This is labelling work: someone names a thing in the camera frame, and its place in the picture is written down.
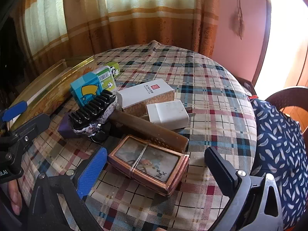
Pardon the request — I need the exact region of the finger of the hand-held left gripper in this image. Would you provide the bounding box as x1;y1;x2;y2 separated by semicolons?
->
0;113;51;154
0;101;27;130

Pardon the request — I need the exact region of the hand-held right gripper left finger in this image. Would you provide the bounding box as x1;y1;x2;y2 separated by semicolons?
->
24;147;109;231

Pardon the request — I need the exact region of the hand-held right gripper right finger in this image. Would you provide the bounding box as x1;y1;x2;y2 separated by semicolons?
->
204;146;285;231

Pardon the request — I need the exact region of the purple block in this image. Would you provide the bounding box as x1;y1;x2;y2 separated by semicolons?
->
57;113;81;139

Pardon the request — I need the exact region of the golden tin box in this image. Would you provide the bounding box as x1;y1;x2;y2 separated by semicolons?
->
7;54;98;129

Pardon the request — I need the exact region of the copper framed picture box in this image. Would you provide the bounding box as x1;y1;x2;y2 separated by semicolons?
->
108;135;190;196

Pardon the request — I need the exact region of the black floral hair claw clip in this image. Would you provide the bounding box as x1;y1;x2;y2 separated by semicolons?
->
69;90;118;135

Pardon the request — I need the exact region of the blue box with yellow cartoon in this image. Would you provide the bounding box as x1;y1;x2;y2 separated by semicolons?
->
70;72;106;107

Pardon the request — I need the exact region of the brown comb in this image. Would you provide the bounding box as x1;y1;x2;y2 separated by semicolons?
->
109;111;189;152

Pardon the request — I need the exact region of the white charger adapter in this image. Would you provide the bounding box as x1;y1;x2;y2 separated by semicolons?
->
146;100;193;130

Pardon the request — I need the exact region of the clear box with green label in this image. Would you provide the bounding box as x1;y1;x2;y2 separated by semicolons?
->
95;65;116;92

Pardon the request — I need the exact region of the white cardboard box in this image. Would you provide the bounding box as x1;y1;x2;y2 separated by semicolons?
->
117;78;175;117

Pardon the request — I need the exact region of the green cartoon box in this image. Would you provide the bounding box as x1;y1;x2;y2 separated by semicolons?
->
106;62;121;79

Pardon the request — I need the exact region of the person's left hand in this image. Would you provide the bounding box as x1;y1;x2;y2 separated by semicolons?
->
6;180;23;216

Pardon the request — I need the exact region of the white paper sheet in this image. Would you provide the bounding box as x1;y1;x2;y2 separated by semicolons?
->
11;90;49;123

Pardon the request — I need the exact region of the dark hanging clothing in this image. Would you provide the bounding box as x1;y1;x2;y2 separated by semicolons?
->
0;17;32;97

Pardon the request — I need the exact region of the blue feather print cloth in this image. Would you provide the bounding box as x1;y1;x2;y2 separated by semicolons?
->
250;99;308;230

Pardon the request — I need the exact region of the brown cabinet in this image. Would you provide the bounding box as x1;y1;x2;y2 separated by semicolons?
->
234;76;257;97

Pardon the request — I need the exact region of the brown wicker chair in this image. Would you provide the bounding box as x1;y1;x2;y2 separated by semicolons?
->
265;87;308;130

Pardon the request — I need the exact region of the hanging tassel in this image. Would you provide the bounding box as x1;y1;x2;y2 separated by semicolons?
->
232;0;246;39

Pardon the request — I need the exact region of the orange and cream curtain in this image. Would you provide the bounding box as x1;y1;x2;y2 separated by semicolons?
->
12;0;220;70

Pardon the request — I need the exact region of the dark wooden door frame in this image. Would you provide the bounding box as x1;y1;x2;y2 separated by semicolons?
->
250;0;276;87

